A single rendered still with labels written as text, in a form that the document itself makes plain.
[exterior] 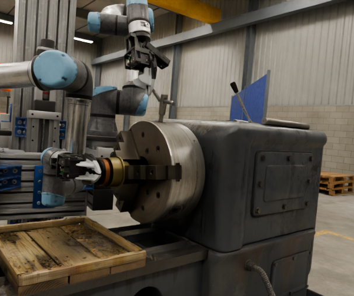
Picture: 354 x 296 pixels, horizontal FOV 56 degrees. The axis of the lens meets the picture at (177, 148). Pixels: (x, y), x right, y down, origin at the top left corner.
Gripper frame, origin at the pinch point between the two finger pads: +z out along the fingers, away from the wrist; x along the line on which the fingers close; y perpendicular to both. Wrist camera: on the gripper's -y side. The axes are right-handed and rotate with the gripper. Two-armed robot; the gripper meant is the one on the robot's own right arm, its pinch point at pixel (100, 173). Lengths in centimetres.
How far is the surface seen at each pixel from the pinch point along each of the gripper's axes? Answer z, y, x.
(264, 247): 18, -52, -22
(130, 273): 13.7, -3.5, -22.8
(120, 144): -7.0, -9.3, 7.6
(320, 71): -517, -1018, 253
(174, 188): 12.0, -16.5, -2.2
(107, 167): -0.1, -2.1, 1.8
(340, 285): -42, -251, -106
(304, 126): 15, -72, 19
